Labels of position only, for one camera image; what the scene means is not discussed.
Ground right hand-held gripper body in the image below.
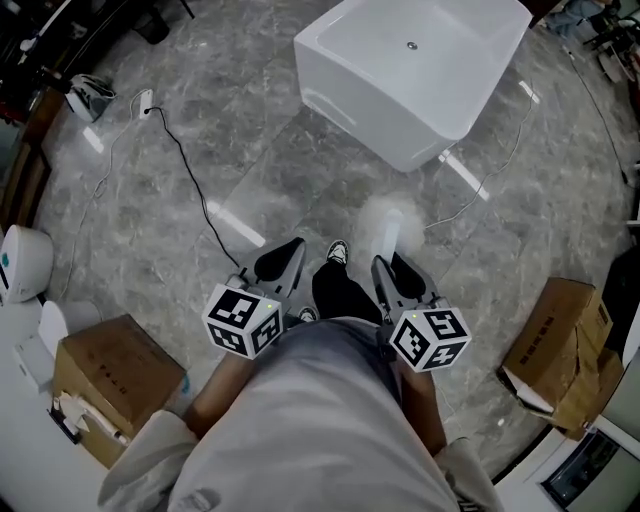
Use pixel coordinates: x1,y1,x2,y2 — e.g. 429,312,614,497
383,293,472,374

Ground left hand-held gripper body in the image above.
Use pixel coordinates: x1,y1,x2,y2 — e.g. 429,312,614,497
201,267,301,360

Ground white fluffy duster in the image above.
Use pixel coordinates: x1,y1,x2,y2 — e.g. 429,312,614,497
360,195,425,262

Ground white bathtub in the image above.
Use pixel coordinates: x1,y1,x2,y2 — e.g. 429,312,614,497
293,0,534,174

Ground person's left forearm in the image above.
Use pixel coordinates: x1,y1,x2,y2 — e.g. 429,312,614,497
185,351,262,442

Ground person's right forearm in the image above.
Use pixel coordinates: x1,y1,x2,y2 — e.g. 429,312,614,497
398,367,450,457

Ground person's black trousers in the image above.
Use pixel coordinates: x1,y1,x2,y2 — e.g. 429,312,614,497
312,259,384,327

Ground torn cardboard box red print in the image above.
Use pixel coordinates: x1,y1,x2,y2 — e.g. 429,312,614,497
497,276,626,441

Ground person's grey shirt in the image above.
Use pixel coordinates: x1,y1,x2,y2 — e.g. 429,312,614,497
97,317,506,512

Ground plain brown cardboard box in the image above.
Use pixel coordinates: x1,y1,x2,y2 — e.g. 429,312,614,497
52,313,188,470

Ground white cylindrical container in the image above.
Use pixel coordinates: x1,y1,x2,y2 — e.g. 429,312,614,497
38,299,102,352

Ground crumpled white paper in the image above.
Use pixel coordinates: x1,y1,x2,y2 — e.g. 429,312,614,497
51,392,92,437

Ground white appliance with glass door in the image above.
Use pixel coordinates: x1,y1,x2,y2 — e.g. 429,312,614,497
492,414,640,512

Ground white rounded appliance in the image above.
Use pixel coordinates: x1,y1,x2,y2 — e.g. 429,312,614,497
0,224,55,305

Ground white and grey backpack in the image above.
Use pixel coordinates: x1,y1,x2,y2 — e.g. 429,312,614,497
64,73,118,124

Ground black power cable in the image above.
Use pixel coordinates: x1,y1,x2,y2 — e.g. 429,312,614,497
148,106,242,269

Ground thin white cable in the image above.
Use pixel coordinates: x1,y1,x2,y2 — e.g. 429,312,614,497
424,79,537,230

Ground white power strip cable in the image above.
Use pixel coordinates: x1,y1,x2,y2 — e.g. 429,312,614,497
55,91,147,302

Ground long black cable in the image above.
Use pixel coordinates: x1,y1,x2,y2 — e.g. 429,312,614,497
562,44,640,187

